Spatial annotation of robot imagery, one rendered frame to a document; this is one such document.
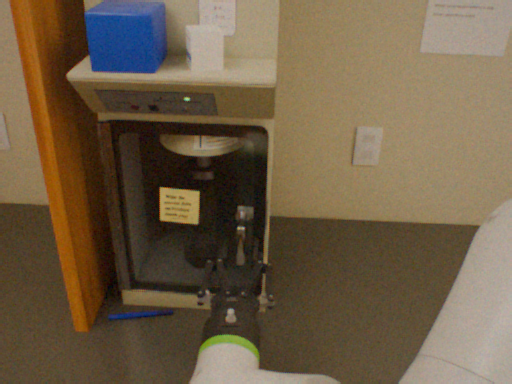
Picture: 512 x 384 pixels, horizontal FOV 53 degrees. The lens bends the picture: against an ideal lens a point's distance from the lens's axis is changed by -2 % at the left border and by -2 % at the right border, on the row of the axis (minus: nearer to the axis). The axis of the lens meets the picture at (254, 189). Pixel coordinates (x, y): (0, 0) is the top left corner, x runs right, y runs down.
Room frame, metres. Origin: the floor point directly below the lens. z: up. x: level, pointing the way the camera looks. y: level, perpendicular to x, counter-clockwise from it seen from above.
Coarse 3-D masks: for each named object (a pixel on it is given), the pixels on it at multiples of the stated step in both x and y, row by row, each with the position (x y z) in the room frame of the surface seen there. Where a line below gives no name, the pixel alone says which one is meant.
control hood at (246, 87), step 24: (72, 72) 0.76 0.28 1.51; (96, 72) 0.76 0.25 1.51; (168, 72) 0.77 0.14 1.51; (192, 72) 0.77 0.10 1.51; (216, 72) 0.78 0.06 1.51; (240, 72) 0.78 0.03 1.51; (264, 72) 0.78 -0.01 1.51; (96, 96) 0.79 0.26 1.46; (216, 96) 0.78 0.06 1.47; (240, 96) 0.77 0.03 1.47; (264, 96) 0.77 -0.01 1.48
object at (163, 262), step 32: (128, 128) 0.86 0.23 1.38; (160, 128) 0.85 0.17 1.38; (192, 128) 0.85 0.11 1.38; (224, 128) 0.85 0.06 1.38; (256, 128) 0.85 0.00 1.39; (128, 160) 0.86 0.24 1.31; (160, 160) 0.85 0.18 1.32; (192, 160) 0.85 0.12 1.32; (224, 160) 0.85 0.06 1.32; (256, 160) 0.85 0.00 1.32; (128, 192) 0.86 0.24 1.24; (224, 192) 0.85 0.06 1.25; (256, 192) 0.85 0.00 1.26; (128, 224) 0.86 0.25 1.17; (160, 224) 0.86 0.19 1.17; (192, 224) 0.85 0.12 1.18; (224, 224) 0.85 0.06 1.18; (256, 224) 0.85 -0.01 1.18; (128, 256) 0.86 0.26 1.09; (160, 256) 0.86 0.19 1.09; (192, 256) 0.85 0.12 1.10; (160, 288) 0.86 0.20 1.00; (192, 288) 0.85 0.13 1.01; (256, 288) 0.85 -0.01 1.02
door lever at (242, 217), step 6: (240, 216) 0.84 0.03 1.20; (246, 216) 0.85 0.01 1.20; (240, 222) 0.82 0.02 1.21; (240, 228) 0.80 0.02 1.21; (240, 234) 0.80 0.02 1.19; (240, 240) 0.80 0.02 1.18; (240, 246) 0.80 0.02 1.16; (240, 252) 0.80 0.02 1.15; (240, 258) 0.80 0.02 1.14; (240, 264) 0.80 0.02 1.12
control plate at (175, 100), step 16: (112, 96) 0.79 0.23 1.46; (128, 96) 0.79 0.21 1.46; (144, 96) 0.79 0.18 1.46; (176, 96) 0.78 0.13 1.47; (192, 96) 0.78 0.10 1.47; (208, 96) 0.78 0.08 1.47; (128, 112) 0.83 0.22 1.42; (144, 112) 0.83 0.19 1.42; (160, 112) 0.83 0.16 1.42; (176, 112) 0.83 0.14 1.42; (192, 112) 0.82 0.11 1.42; (208, 112) 0.82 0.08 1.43
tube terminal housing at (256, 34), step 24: (96, 0) 0.87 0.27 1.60; (120, 0) 0.87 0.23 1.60; (144, 0) 0.87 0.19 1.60; (168, 0) 0.87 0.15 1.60; (192, 0) 0.86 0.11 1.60; (240, 0) 0.86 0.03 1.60; (264, 0) 0.86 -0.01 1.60; (168, 24) 0.87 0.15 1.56; (192, 24) 0.86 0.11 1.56; (240, 24) 0.86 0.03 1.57; (264, 24) 0.86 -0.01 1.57; (168, 48) 0.87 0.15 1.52; (240, 48) 0.86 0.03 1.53; (264, 48) 0.86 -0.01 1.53; (144, 120) 0.87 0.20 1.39; (168, 120) 0.87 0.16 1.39; (192, 120) 0.86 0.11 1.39; (216, 120) 0.86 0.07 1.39; (240, 120) 0.86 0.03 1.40; (264, 120) 0.86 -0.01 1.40; (264, 288) 0.86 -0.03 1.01
